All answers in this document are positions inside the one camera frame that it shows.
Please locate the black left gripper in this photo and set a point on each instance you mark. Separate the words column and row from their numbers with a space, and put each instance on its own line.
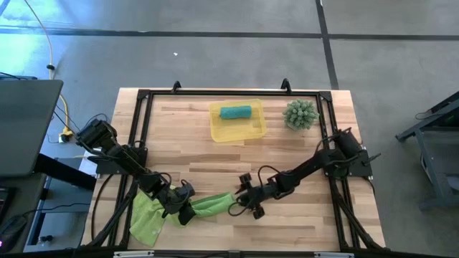
column 175, row 200

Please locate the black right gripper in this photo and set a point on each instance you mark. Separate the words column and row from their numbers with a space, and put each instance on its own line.
column 258, row 196

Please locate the lime green microfiber towel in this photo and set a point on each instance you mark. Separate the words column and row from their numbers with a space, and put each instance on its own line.
column 145, row 222

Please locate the teal microfiber towel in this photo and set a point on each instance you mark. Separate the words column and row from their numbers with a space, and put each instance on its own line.
column 235, row 112

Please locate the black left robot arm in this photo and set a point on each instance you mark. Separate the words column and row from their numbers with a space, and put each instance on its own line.
column 122, row 154

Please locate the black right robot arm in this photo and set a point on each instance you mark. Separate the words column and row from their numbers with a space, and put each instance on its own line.
column 312, row 163

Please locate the yellow translucent plastic basket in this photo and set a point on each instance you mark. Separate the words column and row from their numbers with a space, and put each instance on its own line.
column 238, row 130

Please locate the green artificial potted plant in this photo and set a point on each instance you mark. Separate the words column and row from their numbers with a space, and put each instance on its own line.
column 300, row 114

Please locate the white paper sheet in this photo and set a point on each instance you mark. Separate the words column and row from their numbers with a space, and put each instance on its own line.
column 83, row 166

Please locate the grey cabinet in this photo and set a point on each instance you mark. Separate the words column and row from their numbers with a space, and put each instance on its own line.
column 68, row 215

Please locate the black desk support beam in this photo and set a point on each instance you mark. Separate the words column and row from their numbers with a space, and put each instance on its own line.
column 64, row 172

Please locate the black device with light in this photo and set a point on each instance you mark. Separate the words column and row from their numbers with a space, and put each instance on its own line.
column 12, row 233

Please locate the dark grey metal stand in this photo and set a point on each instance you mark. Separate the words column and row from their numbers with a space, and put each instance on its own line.
column 435, row 120

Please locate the silver metal bracket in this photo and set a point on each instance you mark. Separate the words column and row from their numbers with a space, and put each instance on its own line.
column 132, row 254
column 333, row 255

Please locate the black aluminium frame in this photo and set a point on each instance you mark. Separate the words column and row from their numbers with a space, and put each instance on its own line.
column 233, row 92

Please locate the black upright bracket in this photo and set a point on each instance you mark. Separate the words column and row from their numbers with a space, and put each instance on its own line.
column 285, row 84
column 176, row 86

